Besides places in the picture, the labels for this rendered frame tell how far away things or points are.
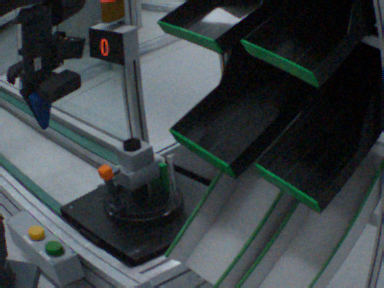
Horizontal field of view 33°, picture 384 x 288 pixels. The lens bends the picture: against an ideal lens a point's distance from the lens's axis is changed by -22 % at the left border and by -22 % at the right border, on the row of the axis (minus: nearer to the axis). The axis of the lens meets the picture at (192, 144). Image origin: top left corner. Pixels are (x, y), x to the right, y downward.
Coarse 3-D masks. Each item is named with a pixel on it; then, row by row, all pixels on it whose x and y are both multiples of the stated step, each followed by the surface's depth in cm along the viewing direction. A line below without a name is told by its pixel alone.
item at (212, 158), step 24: (240, 48) 104; (240, 72) 105; (264, 72) 105; (216, 96) 105; (240, 96) 104; (264, 96) 102; (288, 96) 95; (192, 120) 104; (216, 120) 103; (240, 120) 101; (264, 120) 98; (288, 120) 96; (192, 144) 98; (216, 144) 100; (240, 144) 98; (264, 144) 95; (240, 168) 94
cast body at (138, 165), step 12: (132, 144) 125; (144, 144) 127; (120, 156) 127; (132, 156) 124; (144, 156) 126; (120, 168) 127; (132, 168) 125; (144, 168) 127; (156, 168) 128; (120, 180) 127; (132, 180) 125; (144, 180) 127
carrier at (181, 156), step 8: (168, 152) 148; (176, 152) 148; (184, 152) 148; (192, 152) 148; (176, 160) 145; (184, 160) 145; (192, 160) 145; (200, 160) 145; (176, 168) 144; (184, 168) 143; (192, 168) 142; (200, 168) 142; (208, 168) 142; (216, 168) 141; (192, 176) 141; (200, 176) 140; (208, 176) 139; (208, 184) 139
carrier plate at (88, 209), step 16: (176, 176) 140; (96, 192) 138; (192, 192) 135; (64, 208) 133; (80, 208) 133; (96, 208) 132; (192, 208) 130; (80, 224) 128; (96, 224) 128; (112, 224) 127; (176, 224) 126; (112, 240) 123; (128, 240) 123; (144, 240) 122; (160, 240) 122; (128, 256) 118; (144, 256) 118
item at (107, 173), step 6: (102, 168) 123; (108, 168) 123; (114, 168) 125; (102, 174) 123; (108, 174) 123; (114, 174) 124; (108, 180) 124; (108, 186) 124; (114, 186) 125; (108, 192) 126; (114, 192) 125; (114, 198) 126; (114, 204) 127; (120, 204) 127
